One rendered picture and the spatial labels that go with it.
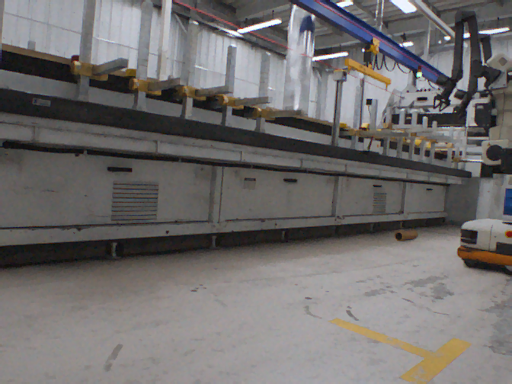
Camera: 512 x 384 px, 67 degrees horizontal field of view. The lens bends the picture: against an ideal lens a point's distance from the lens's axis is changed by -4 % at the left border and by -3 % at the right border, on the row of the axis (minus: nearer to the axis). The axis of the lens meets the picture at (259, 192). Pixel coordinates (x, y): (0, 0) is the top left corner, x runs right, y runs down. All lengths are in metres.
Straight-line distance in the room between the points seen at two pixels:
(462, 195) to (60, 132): 4.99
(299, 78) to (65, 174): 5.91
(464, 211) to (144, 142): 4.64
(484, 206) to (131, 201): 4.45
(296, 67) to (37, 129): 6.19
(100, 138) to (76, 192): 0.33
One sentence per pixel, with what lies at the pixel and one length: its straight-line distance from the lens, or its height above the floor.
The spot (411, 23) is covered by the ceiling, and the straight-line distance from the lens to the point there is 12.42.
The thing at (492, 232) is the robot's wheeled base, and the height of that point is 0.23.
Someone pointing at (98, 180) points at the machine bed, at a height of 0.38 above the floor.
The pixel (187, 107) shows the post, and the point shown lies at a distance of 1.95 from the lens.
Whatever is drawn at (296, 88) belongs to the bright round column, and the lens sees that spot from 7.40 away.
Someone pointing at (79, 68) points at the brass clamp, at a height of 0.82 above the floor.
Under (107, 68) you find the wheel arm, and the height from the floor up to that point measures 0.82.
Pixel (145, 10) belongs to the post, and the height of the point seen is 1.13.
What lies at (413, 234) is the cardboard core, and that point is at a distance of 3.73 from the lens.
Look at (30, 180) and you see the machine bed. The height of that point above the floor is 0.37.
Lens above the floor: 0.48
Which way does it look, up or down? 3 degrees down
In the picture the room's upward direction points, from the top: 5 degrees clockwise
